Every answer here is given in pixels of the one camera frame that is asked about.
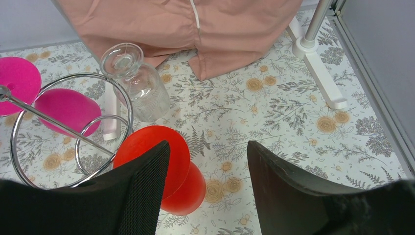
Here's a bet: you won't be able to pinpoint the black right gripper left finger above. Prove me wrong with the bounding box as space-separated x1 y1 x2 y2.
0 141 170 235

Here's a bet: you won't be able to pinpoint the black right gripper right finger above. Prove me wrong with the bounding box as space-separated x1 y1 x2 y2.
247 141 415 235

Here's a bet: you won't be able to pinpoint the pink wine glass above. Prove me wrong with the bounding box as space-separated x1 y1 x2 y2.
0 57 102 133

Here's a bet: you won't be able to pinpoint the chrome wine glass rack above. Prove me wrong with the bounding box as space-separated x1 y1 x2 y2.
0 72 134 188

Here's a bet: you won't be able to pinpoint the red wine glass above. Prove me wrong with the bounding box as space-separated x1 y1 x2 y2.
113 125 206 216

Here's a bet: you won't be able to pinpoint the clear wine glass back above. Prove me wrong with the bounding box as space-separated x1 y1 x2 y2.
100 43 170 122

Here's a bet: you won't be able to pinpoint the white clothes stand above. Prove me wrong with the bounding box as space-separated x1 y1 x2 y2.
102 0 347 141

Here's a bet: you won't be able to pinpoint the pink shorts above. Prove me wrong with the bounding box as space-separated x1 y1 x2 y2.
54 0 302 81

